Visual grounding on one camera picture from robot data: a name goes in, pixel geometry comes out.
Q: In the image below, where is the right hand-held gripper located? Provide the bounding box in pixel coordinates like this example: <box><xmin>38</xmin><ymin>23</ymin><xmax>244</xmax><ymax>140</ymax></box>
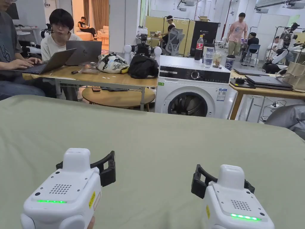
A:
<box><xmin>190</xmin><ymin>164</ymin><xmax>276</xmax><ymax>229</ymax></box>

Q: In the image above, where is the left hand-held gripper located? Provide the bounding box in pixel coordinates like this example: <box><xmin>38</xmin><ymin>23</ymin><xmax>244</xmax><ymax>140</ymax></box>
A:
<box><xmin>20</xmin><ymin>148</ymin><xmax>116</xmax><ymax>229</ymax></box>

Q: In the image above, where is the bed with pale green sheet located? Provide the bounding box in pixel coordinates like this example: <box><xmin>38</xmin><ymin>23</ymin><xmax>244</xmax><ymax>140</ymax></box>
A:
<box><xmin>0</xmin><ymin>95</ymin><xmax>305</xmax><ymax>229</ymax></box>

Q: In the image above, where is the round wooden low table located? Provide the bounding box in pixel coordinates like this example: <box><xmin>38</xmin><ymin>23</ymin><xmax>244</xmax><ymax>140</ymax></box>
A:
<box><xmin>82</xmin><ymin>87</ymin><xmax>156</xmax><ymax>112</ymax></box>

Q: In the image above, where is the grey striped fabric bundle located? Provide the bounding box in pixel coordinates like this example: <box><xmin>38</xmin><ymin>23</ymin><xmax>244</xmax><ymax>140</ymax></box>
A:
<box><xmin>264</xmin><ymin>104</ymin><xmax>305</xmax><ymax>142</ymax></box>

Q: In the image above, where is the long wooden table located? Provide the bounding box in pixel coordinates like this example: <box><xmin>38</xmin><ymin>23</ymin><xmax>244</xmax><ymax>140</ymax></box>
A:
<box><xmin>22</xmin><ymin>40</ymin><xmax>159</xmax><ymax>112</ymax></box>

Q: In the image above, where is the white washing machine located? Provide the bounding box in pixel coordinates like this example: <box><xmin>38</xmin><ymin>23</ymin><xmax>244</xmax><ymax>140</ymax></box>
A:
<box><xmin>155</xmin><ymin>34</ymin><xmax>236</xmax><ymax>120</ymax></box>

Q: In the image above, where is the wooden table with laptops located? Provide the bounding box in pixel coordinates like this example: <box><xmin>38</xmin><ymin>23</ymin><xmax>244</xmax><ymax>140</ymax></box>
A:
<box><xmin>228</xmin><ymin>61</ymin><xmax>305</xmax><ymax>120</ymax></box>

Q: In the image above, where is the black and white robot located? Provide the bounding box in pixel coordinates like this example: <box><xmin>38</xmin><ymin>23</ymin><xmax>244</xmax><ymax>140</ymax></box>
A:
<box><xmin>124</xmin><ymin>33</ymin><xmax>163</xmax><ymax>63</ymax></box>

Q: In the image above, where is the beige sofa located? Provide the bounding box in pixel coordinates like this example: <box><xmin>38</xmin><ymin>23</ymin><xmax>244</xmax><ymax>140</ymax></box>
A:
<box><xmin>76</xmin><ymin>25</ymin><xmax>110</xmax><ymax>41</ymax></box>

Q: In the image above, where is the grey mesh office chair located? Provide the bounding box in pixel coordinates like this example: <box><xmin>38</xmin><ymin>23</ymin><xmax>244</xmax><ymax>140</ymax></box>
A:
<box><xmin>164</xmin><ymin>27</ymin><xmax>186</xmax><ymax>57</ymax></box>

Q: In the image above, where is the white humanoid robot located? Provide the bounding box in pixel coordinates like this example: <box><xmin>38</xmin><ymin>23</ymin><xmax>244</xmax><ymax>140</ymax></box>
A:
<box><xmin>263</xmin><ymin>22</ymin><xmax>305</xmax><ymax>74</ymax></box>

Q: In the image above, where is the tall black cabinet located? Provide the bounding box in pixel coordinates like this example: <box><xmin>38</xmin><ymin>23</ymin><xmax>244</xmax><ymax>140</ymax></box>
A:
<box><xmin>190</xmin><ymin>20</ymin><xmax>221</xmax><ymax>58</ymax></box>

